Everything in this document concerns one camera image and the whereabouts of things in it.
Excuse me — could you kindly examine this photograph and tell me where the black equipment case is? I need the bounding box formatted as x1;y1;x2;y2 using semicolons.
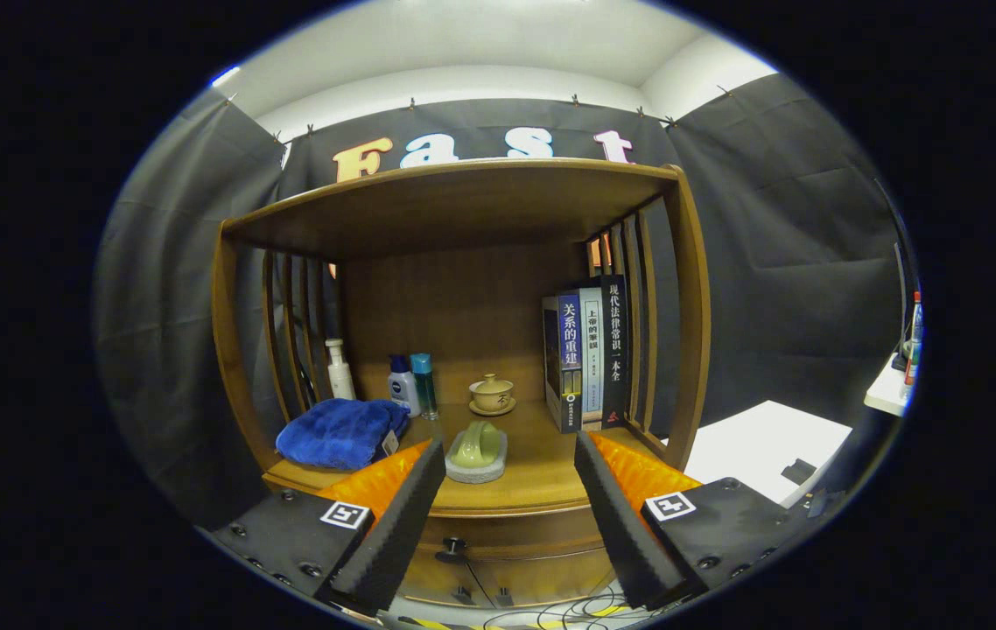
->
800;488;849;519

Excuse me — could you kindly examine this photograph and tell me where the wooden countertop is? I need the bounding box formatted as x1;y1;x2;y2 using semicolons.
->
262;398;670;519

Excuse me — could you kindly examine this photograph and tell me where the green handled scrubbing brush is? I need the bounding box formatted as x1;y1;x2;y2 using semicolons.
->
445;420;509;485

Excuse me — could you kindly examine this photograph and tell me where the black book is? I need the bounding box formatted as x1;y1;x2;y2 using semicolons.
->
593;275;630;430

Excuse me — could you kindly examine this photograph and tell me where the white spine book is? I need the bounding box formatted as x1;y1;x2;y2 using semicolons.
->
579;287;606;430

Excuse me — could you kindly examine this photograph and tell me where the white bottle with blue cap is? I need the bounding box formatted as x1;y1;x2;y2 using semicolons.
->
387;353;421;417

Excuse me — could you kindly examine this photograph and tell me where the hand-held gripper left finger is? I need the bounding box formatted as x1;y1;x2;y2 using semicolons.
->
207;439;448;618

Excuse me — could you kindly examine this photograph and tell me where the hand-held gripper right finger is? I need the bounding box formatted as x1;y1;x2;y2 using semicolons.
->
574;430;805;612

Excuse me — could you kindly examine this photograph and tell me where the teal bottle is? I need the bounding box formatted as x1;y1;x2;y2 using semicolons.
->
410;353;439;421

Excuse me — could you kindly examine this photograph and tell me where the black floor cable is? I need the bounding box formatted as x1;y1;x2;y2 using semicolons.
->
393;586;665;630

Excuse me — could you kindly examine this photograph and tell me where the dark blue book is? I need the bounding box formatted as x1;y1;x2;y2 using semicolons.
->
542;291;585;435

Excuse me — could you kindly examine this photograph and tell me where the clear water bottle red label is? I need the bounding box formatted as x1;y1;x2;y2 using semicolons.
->
903;290;923;386

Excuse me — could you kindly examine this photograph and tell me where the wooden drawer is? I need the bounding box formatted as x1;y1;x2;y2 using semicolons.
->
415;507;613;561

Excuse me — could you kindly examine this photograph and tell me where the blue towel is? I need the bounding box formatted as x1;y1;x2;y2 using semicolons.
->
276;398;411;472

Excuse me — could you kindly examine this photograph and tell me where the white desk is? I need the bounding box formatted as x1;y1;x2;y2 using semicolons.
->
864;350;915;417

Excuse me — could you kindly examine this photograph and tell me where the white pump bottle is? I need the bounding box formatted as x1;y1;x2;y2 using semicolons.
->
326;339;357;402

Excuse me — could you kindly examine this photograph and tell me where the wooden cabinet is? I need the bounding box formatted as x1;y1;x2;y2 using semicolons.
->
211;157;712;609

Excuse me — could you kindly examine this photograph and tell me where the beige lidded teacup with saucer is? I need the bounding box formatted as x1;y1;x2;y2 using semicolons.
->
468;374;517;417

